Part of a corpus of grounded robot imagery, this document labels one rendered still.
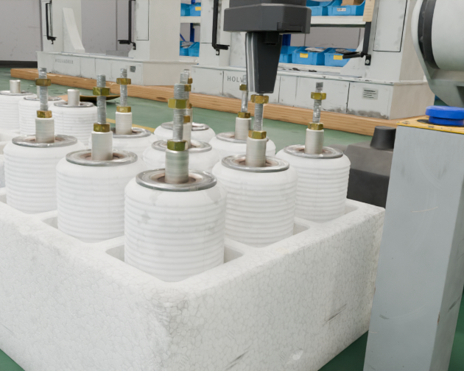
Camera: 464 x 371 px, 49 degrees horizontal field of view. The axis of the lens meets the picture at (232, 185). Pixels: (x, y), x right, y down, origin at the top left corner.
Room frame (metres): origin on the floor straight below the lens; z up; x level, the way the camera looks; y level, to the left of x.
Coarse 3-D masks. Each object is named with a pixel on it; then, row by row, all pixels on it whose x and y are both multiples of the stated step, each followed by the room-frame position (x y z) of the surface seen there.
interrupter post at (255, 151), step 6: (252, 138) 0.54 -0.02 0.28; (264, 138) 0.55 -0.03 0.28; (252, 144) 0.54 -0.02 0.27; (258, 144) 0.54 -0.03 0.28; (264, 144) 0.54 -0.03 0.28; (246, 150) 0.55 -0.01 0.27; (252, 150) 0.54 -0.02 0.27; (258, 150) 0.54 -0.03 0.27; (264, 150) 0.54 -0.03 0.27; (246, 156) 0.55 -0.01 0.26; (252, 156) 0.54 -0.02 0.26; (258, 156) 0.54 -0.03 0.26; (264, 156) 0.54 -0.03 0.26; (246, 162) 0.55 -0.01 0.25; (252, 162) 0.54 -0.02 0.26; (258, 162) 0.54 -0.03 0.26; (264, 162) 0.55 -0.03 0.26
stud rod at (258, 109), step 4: (256, 104) 0.55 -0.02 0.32; (260, 104) 0.54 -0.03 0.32; (256, 108) 0.55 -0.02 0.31; (260, 108) 0.55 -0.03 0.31; (256, 112) 0.55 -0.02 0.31; (260, 112) 0.55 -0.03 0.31; (256, 116) 0.55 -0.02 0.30; (260, 116) 0.55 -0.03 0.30; (256, 120) 0.55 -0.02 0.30; (260, 120) 0.55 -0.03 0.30; (256, 124) 0.55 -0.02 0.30; (260, 124) 0.55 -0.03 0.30; (256, 128) 0.55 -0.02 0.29; (260, 128) 0.55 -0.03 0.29
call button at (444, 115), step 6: (426, 108) 0.50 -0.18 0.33; (432, 108) 0.49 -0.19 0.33; (438, 108) 0.48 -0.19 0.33; (444, 108) 0.48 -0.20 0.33; (450, 108) 0.48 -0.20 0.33; (456, 108) 0.49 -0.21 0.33; (462, 108) 0.49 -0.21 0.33; (426, 114) 0.50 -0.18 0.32; (432, 114) 0.49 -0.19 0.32; (438, 114) 0.48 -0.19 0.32; (444, 114) 0.48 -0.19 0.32; (450, 114) 0.48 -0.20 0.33; (456, 114) 0.48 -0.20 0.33; (462, 114) 0.48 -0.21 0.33; (432, 120) 0.49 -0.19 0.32; (438, 120) 0.48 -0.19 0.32; (444, 120) 0.48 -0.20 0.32; (450, 120) 0.48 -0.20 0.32; (456, 120) 0.48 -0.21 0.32; (462, 120) 0.48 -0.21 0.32
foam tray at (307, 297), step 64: (0, 192) 0.62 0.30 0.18; (0, 256) 0.54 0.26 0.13; (64, 256) 0.45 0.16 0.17; (256, 256) 0.46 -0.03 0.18; (320, 256) 0.52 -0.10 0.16; (0, 320) 0.54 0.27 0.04; (64, 320) 0.45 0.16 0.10; (128, 320) 0.38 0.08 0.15; (192, 320) 0.37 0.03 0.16; (256, 320) 0.44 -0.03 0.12; (320, 320) 0.53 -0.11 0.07
